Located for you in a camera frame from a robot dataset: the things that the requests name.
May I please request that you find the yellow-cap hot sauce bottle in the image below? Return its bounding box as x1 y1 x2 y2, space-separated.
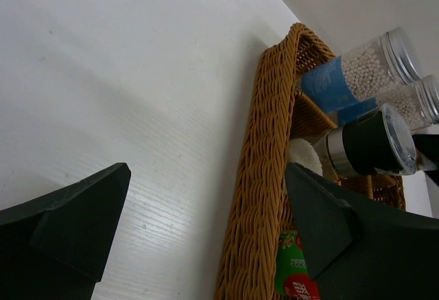
274 230 320 299

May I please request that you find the white-lid blue-label shaker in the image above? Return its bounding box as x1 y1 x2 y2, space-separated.
332 75 438 132

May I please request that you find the black-top salt grinder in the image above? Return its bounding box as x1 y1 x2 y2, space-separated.
287 103 418 181

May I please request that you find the brown wicker divided tray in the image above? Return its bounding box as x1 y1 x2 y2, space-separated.
214 22 407 300

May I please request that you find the silver-lid spice jar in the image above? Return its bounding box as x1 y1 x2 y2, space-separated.
296 27 423 113

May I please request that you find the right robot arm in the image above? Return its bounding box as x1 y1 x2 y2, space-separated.
412 134 438 186

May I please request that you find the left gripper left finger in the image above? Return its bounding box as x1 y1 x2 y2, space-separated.
1 163 131 299

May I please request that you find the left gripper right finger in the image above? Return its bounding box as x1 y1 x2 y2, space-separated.
285 163 438 299

